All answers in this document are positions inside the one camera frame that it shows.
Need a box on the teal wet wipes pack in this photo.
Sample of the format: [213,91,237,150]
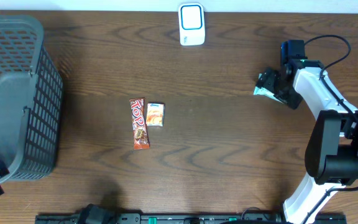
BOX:
[254,72,280,102]

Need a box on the orange tissue packet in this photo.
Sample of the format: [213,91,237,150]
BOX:
[146,103,165,127]

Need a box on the red Top chocolate bar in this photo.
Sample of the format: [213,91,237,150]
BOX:
[129,98,150,150]

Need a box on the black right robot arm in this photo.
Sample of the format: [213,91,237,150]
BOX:
[255,58,358,223]

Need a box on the white barcode scanner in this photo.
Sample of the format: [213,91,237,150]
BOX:
[178,3,206,46]

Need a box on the grey plastic basket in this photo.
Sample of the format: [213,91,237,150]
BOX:
[0,16,63,184]

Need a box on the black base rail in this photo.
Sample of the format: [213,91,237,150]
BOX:
[35,212,347,224]

